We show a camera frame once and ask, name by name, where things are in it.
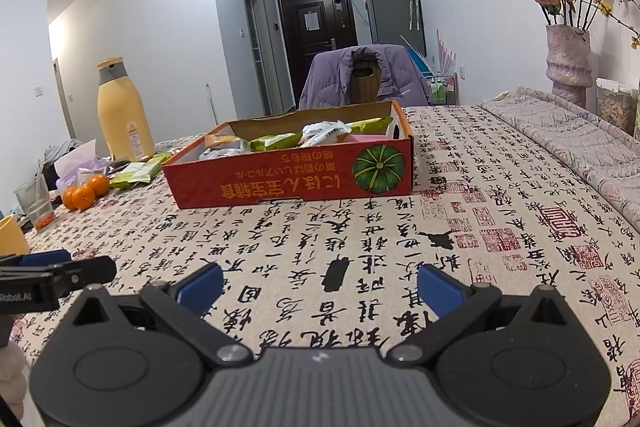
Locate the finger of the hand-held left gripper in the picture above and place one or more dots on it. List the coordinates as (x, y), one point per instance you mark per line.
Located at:
(45, 258)
(85, 274)

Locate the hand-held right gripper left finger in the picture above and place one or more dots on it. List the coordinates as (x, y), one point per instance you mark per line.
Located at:
(200, 287)

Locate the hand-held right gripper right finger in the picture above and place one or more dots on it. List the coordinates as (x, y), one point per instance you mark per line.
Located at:
(440, 289)

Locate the pumpkin print cardboard box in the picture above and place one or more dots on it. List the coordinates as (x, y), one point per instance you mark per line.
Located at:
(280, 179)

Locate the pink snack packet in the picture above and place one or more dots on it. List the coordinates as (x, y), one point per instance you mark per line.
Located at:
(367, 138)

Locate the person's left forearm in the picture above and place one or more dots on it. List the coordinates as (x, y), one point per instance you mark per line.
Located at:
(10, 377)

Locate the yellow cup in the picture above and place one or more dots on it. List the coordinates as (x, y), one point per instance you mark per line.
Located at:
(12, 237)

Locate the clear plastic cup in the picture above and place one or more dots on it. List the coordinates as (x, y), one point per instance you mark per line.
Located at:
(35, 204)

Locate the orange fruit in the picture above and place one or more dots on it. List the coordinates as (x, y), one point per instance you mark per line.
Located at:
(82, 198)
(98, 185)

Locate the purple plastic bag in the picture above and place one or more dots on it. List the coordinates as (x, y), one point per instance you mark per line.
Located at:
(75, 164)

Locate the wooden interior door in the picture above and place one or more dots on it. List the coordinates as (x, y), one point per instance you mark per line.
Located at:
(64, 102)

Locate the yellow thermos bottle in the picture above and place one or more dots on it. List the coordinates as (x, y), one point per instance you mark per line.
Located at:
(125, 117)

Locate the white pole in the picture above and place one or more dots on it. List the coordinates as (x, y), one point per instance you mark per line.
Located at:
(211, 102)

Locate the folded patterned blanket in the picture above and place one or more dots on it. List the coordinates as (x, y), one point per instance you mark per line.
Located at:
(560, 132)

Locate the rack of green bottles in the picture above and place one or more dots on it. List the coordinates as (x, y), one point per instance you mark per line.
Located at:
(442, 89)

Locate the wooden chair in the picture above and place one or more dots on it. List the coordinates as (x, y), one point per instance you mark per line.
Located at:
(363, 79)

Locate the blue board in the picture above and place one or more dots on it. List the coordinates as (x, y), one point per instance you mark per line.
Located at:
(417, 59)

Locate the pink paper fans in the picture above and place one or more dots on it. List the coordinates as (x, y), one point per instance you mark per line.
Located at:
(446, 54)

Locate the purple padded jacket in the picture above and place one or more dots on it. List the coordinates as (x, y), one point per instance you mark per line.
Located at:
(325, 82)

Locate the grey interior door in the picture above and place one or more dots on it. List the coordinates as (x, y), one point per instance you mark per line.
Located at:
(256, 52)

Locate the dark entrance door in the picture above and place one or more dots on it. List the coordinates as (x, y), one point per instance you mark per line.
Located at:
(315, 67)

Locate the clear storage jar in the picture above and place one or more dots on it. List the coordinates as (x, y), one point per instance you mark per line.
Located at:
(617, 107)

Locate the pink stone vase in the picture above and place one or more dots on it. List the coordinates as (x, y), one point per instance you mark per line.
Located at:
(568, 67)

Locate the grey refrigerator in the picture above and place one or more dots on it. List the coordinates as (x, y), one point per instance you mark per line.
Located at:
(392, 14)

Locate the white paper notice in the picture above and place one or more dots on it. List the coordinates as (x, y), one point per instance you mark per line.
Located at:
(312, 22)

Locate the yellow flower branches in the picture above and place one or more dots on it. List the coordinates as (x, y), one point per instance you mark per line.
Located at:
(627, 12)

